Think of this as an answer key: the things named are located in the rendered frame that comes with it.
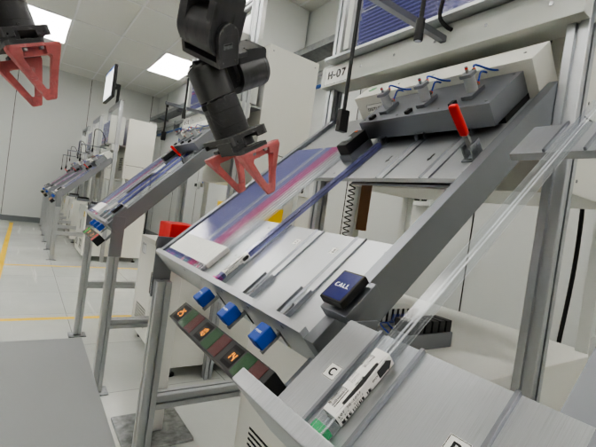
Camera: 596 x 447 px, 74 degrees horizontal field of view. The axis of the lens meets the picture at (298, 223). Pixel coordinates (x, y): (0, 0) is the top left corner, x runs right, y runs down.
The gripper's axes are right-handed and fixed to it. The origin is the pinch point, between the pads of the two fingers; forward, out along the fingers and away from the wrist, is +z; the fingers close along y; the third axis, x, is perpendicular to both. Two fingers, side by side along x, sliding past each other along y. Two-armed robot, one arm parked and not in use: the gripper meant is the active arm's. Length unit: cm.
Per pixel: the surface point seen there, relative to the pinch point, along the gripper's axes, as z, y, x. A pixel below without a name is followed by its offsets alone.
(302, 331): 14.8, -18.2, 10.3
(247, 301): 14.5, -3.7, 10.3
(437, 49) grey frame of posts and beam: -8, 6, -64
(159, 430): 85, 85, 31
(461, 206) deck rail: 13.2, -20.8, -22.4
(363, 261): 14.2, -14.8, -5.0
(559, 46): 0, -15, -77
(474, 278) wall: 130, 73, -151
